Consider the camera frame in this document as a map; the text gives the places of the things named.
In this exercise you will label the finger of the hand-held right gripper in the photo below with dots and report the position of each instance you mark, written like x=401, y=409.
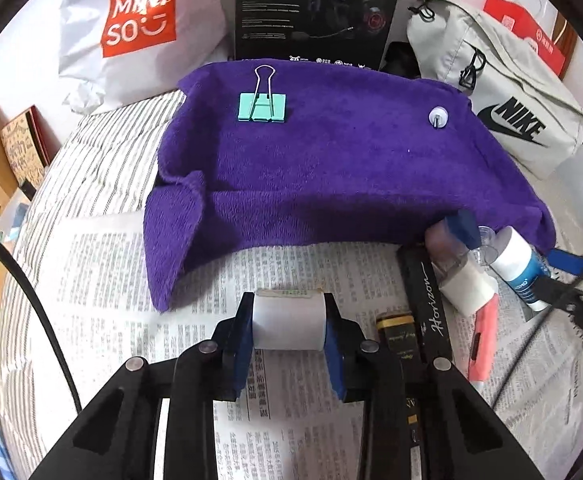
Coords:
x=569, y=261
x=464, y=227

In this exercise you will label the brown patterned notebook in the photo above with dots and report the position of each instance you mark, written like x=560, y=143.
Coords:
x=23, y=145

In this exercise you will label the grey sling bag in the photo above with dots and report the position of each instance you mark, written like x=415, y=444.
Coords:
x=501, y=90

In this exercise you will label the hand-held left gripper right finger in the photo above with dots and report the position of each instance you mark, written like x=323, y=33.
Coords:
x=332, y=355

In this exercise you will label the black headset box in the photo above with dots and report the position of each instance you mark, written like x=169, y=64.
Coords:
x=316, y=10

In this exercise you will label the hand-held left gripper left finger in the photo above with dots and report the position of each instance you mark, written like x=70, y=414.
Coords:
x=241, y=345

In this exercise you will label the white paper roll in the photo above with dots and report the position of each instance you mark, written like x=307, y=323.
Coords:
x=289, y=320

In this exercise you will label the white shopping bag red logo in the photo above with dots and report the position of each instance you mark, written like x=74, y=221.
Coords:
x=136, y=35

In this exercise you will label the striped bedsheet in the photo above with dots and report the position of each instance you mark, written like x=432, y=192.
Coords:
x=106, y=160

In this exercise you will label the newspaper sheets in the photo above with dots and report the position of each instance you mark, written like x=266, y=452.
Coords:
x=136, y=285

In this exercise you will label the white round push pin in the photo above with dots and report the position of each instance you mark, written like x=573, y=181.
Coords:
x=439, y=116

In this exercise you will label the green binder clip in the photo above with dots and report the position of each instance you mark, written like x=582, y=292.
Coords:
x=262, y=106

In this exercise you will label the red paper bag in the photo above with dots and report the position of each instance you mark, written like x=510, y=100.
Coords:
x=526, y=30

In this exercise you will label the purple towel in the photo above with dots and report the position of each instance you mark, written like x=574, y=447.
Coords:
x=321, y=170

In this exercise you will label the white bottle blue label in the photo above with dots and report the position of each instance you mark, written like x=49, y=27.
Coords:
x=519, y=262

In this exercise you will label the black and gold box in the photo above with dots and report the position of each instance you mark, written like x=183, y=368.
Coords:
x=396, y=332

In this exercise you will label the long black box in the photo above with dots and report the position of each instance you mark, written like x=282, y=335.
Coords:
x=429, y=300

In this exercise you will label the greyish paper roll with tag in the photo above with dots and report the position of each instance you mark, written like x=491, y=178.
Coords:
x=469, y=287

